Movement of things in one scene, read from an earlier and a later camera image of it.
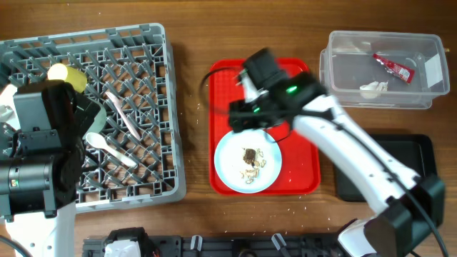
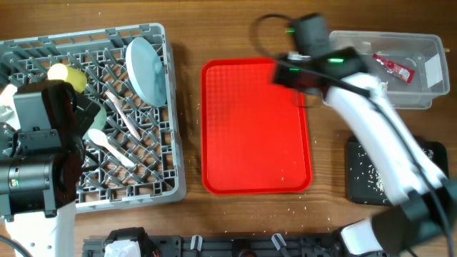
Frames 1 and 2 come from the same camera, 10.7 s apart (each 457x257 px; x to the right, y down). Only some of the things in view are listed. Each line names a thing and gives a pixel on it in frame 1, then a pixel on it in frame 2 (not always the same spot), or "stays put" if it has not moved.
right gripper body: [251, 113] -> [287, 76]
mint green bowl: [99, 121] stays put
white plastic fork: [132, 128] stays put
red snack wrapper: [403, 73] stays put
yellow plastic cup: [76, 78] stays put
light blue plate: [229, 160] -> [148, 70]
